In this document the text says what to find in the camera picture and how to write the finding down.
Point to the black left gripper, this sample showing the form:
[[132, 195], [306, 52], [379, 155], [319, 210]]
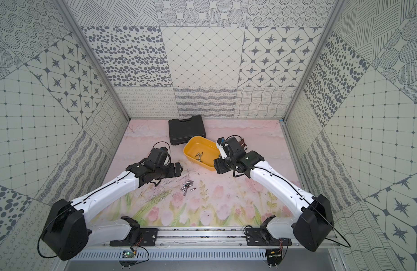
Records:
[[175, 169]]

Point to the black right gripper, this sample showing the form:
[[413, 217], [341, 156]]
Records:
[[220, 167]]

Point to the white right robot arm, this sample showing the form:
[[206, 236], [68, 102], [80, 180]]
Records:
[[311, 220]]

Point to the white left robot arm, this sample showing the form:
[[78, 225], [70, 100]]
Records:
[[67, 230]]

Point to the yellow plastic storage box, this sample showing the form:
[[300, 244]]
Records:
[[208, 147]]

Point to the pile of metal bits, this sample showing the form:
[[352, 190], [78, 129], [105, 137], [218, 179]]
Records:
[[188, 186]]

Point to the black plastic tool case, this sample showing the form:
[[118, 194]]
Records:
[[183, 130]]

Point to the small green circuit board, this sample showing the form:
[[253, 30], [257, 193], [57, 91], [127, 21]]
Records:
[[128, 254]]

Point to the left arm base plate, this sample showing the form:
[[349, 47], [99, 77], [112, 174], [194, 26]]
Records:
[[137, 236]]

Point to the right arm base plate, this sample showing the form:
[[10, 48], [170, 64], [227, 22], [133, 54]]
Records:
[[259, 237]]

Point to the aluminium mounting rail frame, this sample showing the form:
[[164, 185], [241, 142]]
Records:
[[192, 244]]

